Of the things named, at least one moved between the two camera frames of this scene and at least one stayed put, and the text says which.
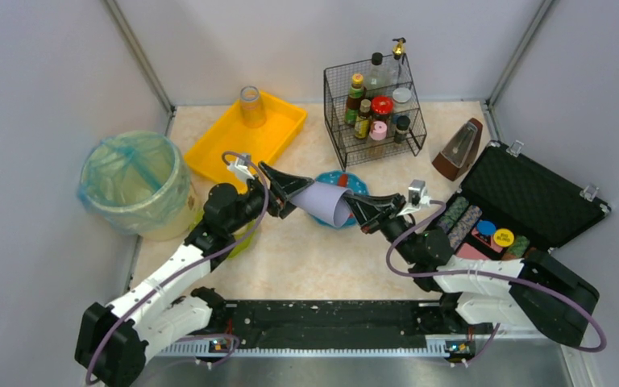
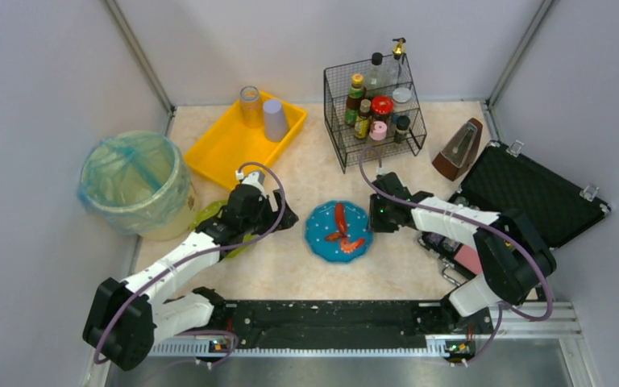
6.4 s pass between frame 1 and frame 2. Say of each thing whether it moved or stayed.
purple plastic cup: moved
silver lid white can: stayed
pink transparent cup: stayed
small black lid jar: stayed
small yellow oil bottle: stayed
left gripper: moved
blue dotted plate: moved
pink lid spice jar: stayed
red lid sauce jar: stayed
